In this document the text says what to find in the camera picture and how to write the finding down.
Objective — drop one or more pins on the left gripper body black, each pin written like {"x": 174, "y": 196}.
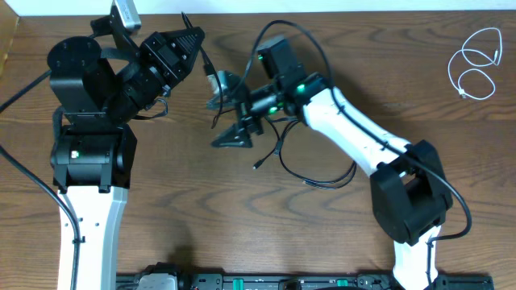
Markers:
{"x": 164, "y": 59}

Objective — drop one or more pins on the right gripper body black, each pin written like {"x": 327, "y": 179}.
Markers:
{"x": 248, "y": 117}

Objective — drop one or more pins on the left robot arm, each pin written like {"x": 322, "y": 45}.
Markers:
{"x": 104, "y": 81}

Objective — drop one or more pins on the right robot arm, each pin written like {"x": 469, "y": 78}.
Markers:
{"x": 410, "y": 194}

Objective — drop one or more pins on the cardboard box edge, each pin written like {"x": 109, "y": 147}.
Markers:
{"x": 9, "y": 21}

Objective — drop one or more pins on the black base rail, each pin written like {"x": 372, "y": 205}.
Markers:
{"x": 172, "y": 276}

